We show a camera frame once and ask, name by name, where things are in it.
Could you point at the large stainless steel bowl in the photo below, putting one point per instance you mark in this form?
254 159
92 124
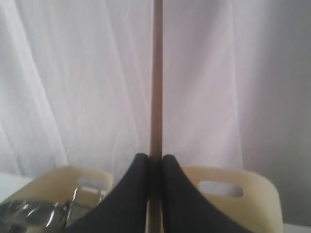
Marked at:
32 216

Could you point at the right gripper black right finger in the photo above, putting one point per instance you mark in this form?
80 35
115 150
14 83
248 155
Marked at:
185 209

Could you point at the cream bin with circle mark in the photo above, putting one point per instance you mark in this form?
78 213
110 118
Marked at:
81 188

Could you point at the wooden chopstick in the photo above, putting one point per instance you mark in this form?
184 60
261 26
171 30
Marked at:
153 223

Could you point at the white backdrop curtain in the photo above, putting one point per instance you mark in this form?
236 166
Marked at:
75 85

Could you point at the cream bin with triangle mark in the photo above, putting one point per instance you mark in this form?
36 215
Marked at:
258 209

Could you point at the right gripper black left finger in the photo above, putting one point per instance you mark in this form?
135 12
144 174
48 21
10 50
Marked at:
124 209

